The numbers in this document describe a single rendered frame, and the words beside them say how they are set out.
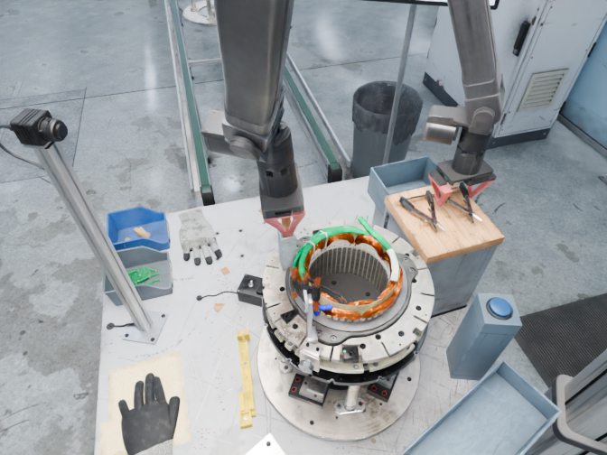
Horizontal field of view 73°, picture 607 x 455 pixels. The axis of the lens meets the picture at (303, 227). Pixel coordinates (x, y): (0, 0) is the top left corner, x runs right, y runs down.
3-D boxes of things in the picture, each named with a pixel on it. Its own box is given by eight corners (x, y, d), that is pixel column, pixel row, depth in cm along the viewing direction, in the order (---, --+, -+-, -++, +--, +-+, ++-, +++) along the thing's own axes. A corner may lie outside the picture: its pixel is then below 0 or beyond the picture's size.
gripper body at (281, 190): (263, 219, 63) (255, 185, 58) (259, 175, 70) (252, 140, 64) (304, 213, 64) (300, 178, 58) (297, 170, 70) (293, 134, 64)
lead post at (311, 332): (307, 344, 69) (307, 306, 60) (304, 330, 71) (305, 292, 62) (317, 343, 69) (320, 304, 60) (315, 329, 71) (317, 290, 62)
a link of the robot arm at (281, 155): (278, 142, 54) (296, 116, 57) (233, 133, 56) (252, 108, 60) (284, 180, 59) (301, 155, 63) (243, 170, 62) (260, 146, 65)
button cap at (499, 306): (491, 316, 79) (493, 313, 78) (486, 299, 82) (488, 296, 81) (512, 318, 79) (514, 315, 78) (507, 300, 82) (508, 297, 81)
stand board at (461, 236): (383, 202, 100) (385, 195, 98) (452, 186, 104) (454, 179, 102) (424, 264, 87) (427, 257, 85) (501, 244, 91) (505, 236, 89)
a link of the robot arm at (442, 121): (496, 113, 72) (501, 85, 76) (429, 101, 75) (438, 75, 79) (478, 162, 81) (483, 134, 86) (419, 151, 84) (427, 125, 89)
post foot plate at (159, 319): (169, 314, 109) (168, 312, 108) (155, 345, 103) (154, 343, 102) (136, 309, 110) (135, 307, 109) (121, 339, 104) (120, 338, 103)
